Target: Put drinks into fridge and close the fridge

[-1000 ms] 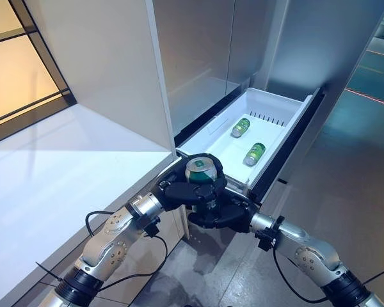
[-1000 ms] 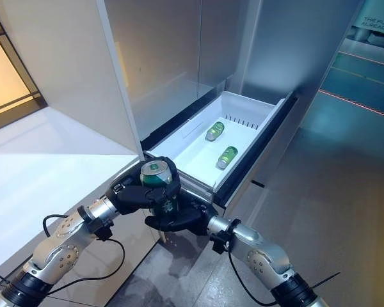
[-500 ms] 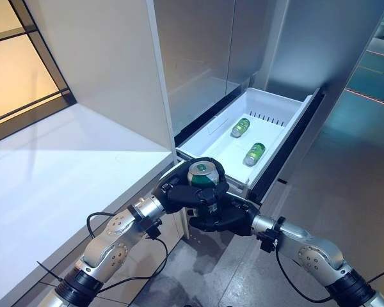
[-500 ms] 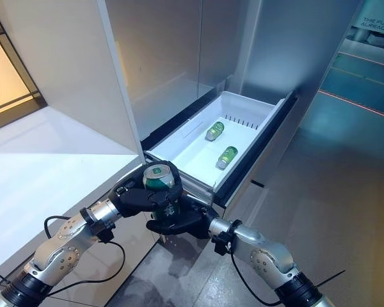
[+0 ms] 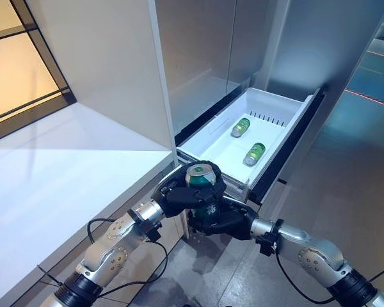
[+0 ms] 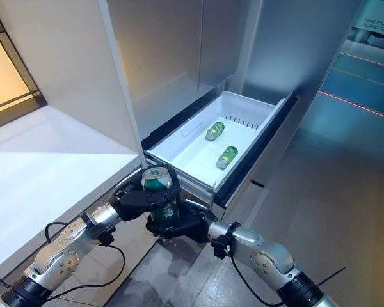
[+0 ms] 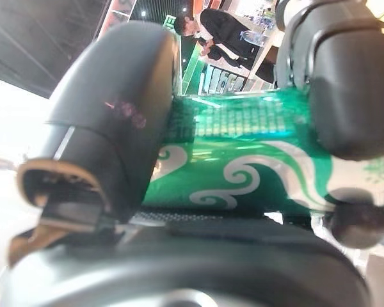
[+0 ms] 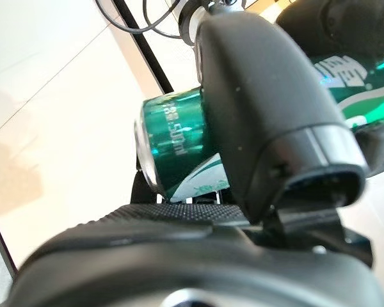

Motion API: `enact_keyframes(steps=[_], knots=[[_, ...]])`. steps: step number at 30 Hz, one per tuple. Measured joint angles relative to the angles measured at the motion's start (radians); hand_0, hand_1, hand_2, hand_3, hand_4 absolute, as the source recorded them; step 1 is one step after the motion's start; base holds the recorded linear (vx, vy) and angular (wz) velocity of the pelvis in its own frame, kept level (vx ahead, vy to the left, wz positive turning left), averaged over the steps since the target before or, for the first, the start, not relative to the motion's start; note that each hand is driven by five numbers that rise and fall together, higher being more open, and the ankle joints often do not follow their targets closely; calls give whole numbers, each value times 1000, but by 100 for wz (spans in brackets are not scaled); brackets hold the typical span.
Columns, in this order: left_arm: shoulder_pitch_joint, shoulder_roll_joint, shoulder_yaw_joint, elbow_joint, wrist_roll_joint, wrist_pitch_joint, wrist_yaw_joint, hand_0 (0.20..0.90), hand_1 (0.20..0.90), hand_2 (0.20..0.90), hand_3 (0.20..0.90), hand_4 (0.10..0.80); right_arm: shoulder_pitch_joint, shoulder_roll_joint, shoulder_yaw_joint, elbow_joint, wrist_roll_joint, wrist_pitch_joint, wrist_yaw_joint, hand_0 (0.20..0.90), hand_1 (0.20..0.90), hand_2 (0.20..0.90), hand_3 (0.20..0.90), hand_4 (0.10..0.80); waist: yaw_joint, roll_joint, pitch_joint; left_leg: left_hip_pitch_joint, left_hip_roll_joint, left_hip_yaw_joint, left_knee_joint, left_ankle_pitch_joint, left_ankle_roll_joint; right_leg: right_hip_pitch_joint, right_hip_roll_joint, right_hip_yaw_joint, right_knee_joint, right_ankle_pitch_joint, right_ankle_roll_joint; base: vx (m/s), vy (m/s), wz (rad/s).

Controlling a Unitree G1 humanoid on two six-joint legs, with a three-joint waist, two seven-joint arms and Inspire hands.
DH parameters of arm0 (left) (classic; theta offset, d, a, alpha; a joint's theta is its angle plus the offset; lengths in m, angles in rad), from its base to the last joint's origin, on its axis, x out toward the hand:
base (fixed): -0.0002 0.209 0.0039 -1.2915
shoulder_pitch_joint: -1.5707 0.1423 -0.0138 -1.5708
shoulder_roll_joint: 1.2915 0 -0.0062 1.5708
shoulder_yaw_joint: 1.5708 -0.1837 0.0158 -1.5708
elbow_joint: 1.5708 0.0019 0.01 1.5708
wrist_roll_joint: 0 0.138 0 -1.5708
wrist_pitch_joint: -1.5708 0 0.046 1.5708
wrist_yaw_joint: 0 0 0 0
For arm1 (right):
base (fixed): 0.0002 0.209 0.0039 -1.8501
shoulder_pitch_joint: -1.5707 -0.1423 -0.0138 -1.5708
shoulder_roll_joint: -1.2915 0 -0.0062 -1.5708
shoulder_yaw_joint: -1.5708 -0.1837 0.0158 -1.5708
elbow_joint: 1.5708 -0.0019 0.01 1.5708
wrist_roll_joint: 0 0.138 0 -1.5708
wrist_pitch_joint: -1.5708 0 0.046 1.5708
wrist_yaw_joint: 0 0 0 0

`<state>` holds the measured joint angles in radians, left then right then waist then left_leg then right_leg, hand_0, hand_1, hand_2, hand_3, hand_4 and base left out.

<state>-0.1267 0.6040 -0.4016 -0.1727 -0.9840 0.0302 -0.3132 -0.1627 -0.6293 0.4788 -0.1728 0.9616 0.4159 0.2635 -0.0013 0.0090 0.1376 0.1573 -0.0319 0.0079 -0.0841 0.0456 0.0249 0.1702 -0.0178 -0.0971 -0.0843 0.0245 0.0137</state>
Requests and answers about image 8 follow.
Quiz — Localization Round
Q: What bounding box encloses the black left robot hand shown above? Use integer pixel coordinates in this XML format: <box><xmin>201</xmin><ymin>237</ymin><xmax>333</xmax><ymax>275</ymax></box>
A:
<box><xmin>275</xmin><ymin>0</ymin><xmax>384</xmax><ymax>178</ymax></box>

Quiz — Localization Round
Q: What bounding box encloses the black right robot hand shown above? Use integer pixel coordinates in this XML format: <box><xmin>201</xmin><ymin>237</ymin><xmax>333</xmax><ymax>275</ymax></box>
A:
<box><xmin>12</xmin><ymin>11</ymin><xmax>384</xmax><ymax>307</ymax></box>

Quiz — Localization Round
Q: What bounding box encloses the tall green drink can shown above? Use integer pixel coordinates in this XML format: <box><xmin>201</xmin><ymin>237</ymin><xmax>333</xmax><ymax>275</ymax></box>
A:
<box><xmin>133</xmin><ymin>54</ymin><xmax>384</xmax><ymax>204</ymax></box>

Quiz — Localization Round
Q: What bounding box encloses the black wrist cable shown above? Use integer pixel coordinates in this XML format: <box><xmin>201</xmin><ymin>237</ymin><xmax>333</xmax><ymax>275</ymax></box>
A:
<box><xmin>94</xmin><ymin>0</ymin><xmax>186</xmax><ymax>39</ymax></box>

